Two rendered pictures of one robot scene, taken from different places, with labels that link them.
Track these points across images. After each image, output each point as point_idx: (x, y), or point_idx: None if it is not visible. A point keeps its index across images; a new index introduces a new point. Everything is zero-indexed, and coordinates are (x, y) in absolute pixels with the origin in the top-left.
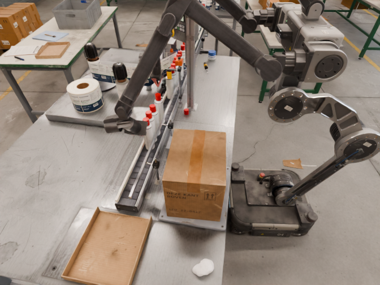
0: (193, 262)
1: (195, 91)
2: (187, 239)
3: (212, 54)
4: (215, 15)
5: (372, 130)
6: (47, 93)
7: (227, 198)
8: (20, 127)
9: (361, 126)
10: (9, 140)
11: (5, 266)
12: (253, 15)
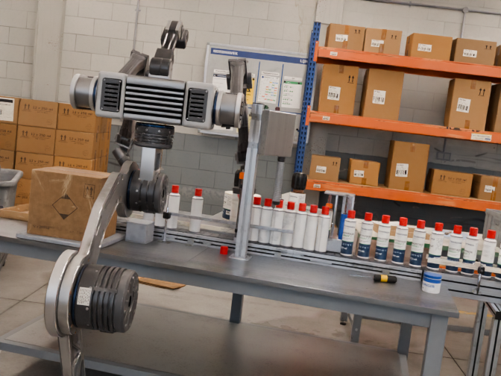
0: (0, 228)
1: (285, 264)
2: (23, 230)
3: (424, 275)
4: (128, 63)
5: (71, 254)
6: (426, 327)
7: (51, 239)
8: (332, 315)
9: (81, 242)
10: (304, 312)
11: None
12: None
